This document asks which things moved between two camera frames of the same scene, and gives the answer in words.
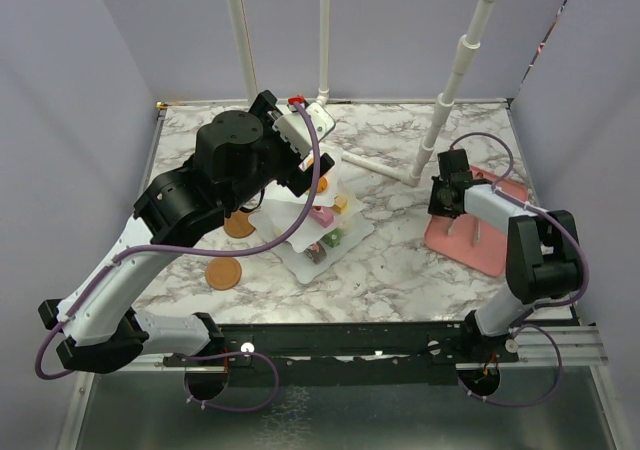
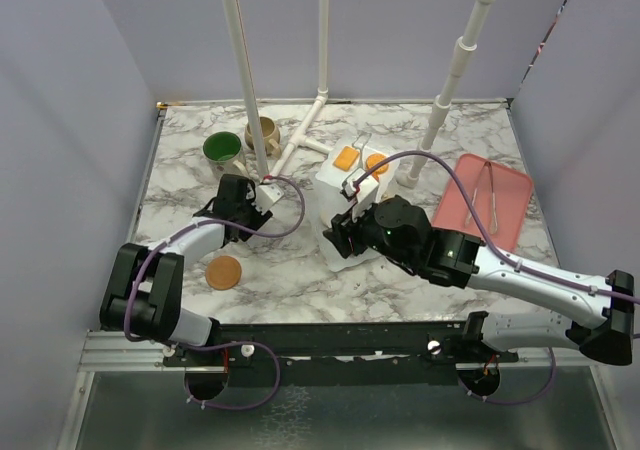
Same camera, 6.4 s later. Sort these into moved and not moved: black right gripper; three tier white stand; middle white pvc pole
Moved: black right gripper; three tier white stand
Not moved: middle white pvc pole
